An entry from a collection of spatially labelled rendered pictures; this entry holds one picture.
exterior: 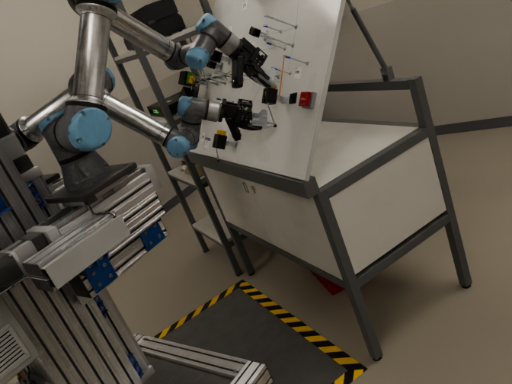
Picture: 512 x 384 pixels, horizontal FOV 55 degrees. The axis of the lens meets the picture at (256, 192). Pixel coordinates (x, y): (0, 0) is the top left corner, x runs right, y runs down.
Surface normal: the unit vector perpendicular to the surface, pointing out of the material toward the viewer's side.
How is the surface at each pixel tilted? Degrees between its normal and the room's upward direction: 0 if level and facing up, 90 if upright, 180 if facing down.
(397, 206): 90
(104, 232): 90
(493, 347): 0
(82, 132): 97
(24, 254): 90
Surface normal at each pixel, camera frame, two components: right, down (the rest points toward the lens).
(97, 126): 0.66, 0.15
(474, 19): -0.55, 0.49
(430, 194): 0.47, 0.16
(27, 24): 0.76, -0.04
